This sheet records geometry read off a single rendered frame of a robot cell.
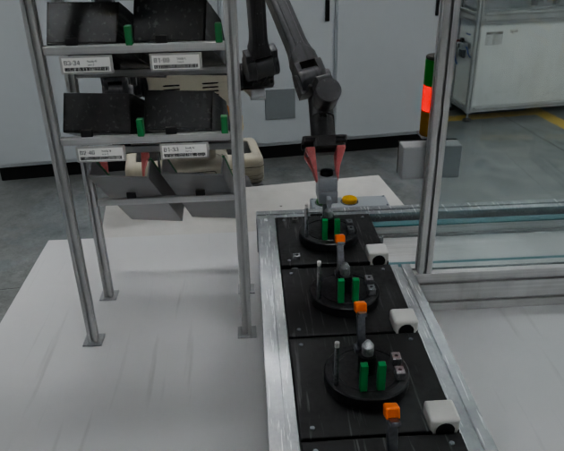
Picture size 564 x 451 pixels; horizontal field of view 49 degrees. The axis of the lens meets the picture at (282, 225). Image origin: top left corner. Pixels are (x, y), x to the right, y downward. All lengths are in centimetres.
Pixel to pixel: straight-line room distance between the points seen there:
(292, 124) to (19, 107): 188
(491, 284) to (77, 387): 89
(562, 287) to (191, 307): 84
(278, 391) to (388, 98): 384
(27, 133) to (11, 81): 36
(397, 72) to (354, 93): 35
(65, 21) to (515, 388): 105
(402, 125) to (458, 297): 349
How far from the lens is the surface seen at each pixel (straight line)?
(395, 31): 464
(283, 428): 100
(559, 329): 146
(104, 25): 116
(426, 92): 125
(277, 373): 110
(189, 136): 113
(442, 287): 140
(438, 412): 100
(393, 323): 117
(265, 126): 455
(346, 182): 205
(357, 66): 460
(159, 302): 147
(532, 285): 148
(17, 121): 458
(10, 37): 444
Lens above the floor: 167
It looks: 27 degrees down
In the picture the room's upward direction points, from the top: 1 degrees counter-clockwise
